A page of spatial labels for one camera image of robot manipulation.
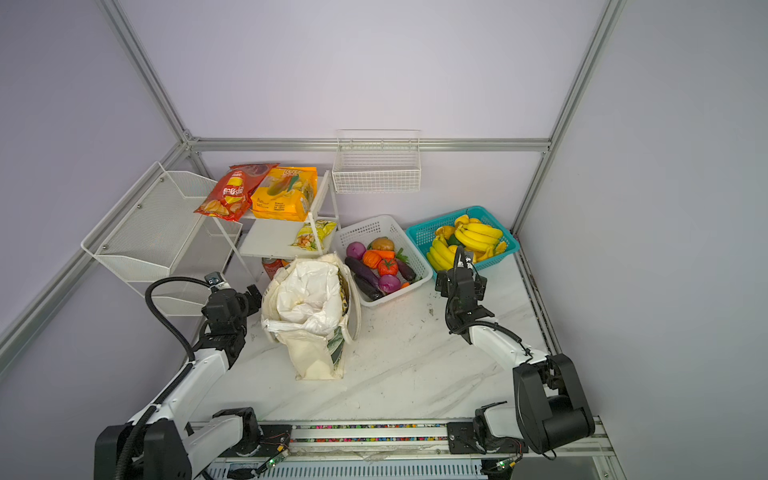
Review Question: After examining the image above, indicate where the teal plastic fruit basket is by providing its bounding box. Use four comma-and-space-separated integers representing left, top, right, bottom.
406, 206, 520, 273

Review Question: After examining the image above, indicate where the yellow-green corn chips bag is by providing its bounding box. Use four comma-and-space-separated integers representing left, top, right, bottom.
292, 220, 337, 251

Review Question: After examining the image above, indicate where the orange-yellow snack bag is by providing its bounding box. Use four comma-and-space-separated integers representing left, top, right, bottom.
251, 167, 318, 222

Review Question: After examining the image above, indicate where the toy banana bunch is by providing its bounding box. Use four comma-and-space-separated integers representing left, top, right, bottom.
455, 222, 506, 256

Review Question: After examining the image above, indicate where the white mesh wall shelf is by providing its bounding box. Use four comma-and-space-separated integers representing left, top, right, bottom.
81, 163, 242, 295

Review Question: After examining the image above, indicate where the long purple toy eggplant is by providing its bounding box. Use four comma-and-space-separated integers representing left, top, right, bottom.
344, 256, 379, 289

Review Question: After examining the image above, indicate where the purple toy onion front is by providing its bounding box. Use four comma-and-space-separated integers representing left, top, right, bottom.
378, 274, 402, 295

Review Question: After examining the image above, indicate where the white plastic grocery bag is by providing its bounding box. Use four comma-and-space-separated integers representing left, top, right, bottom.
261, 254, 349, 338

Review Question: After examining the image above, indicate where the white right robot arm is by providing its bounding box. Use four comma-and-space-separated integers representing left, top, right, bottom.
436, 266, 596, 454

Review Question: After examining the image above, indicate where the red toy tomato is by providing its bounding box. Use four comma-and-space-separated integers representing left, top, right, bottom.
377, 259, 399, 276

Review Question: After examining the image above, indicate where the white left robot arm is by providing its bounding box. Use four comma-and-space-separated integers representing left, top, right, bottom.
93, 272, 263, 479

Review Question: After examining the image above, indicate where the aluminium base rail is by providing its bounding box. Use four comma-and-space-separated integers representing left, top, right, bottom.
203, 419, 626, 479

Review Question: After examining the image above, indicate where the white wire wall basket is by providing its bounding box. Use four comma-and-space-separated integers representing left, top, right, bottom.
332, 129, 422, 194

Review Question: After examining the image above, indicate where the dark purple toy eggplant right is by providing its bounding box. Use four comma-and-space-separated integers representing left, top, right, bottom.
396, 258, 417, 282

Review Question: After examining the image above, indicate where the purple toy onion back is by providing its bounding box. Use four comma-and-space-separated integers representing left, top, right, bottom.
346, 241, 367, 260

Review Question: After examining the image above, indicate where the toy carrot back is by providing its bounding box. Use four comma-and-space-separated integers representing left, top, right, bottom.
376, 249, 409, 263

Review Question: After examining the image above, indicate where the purple toy onion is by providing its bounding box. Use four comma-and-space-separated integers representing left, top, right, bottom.
346, 241, 367, 260
378, 274, 402, 295

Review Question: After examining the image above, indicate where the orange toy pumpkin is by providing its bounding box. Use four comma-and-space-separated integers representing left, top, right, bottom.
361, 250, 383, 269

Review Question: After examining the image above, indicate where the brown toy potato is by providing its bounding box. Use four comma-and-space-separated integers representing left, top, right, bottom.
368, 237, 395, 251

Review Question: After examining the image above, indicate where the canvas floral tote bag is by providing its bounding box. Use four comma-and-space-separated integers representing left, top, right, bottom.
261, 253, 362, 381

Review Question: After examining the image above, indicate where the red Lays chips bag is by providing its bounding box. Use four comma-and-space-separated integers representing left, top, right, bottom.
195, 163, 279, 221

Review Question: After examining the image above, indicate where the red Coke can left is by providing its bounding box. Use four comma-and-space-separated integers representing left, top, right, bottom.
261, 258, 289, 280

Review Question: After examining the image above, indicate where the dark toy eggplant small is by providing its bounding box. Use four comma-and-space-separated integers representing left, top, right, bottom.
353, 274, 384, 301

